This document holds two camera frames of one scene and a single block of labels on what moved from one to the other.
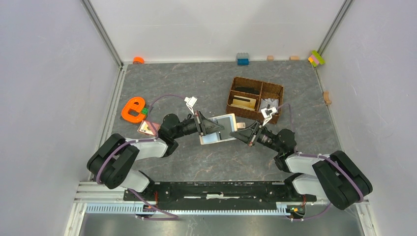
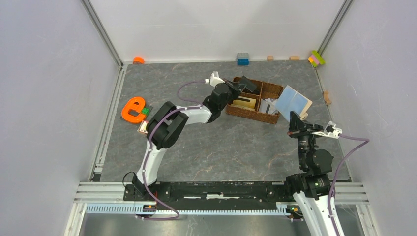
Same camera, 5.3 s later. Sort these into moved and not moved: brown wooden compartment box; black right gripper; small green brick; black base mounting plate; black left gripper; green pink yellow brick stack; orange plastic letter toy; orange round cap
Moved: black left gripper; black right gripper
Not moved: black base mounting plate; orange plastic letter toy; brown wooden compartment box; orange round cap; small green brick; green pink yellow brick stack
